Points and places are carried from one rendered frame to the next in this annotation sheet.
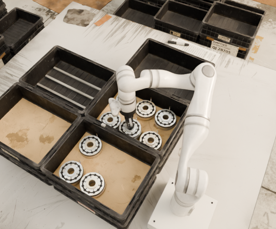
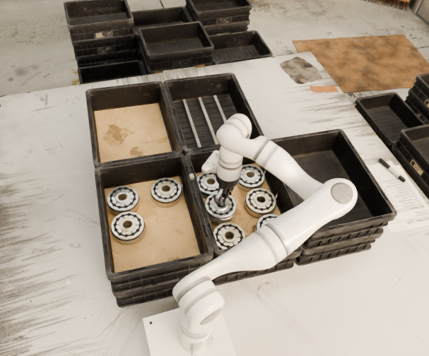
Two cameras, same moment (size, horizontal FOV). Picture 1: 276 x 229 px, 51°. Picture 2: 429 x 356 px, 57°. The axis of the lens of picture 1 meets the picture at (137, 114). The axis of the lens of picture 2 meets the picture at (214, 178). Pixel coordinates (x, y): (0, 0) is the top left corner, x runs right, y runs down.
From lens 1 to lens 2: 0.44 m
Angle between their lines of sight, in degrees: 24
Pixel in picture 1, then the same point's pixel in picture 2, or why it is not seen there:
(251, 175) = not seen: outside the picture
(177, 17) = not seen: outside the picture
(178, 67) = not seen: hidden behind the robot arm
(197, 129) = (258, 245)
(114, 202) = (129, 263)
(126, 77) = (230, 126)
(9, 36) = (227, 55)
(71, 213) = (95, 244)
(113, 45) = (309, 121)
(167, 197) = not seen: hidden behind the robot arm
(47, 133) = (144, 150)
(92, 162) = (152, 208)
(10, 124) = (124, 117)
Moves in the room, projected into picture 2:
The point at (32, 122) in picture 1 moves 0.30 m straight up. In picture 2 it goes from (142, 129) to (135, 64)
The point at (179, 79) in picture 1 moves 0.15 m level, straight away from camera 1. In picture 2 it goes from (301, 179) to (341, 157)
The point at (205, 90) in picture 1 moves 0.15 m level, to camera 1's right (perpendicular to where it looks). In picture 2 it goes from (314, 211) to (369, 251)
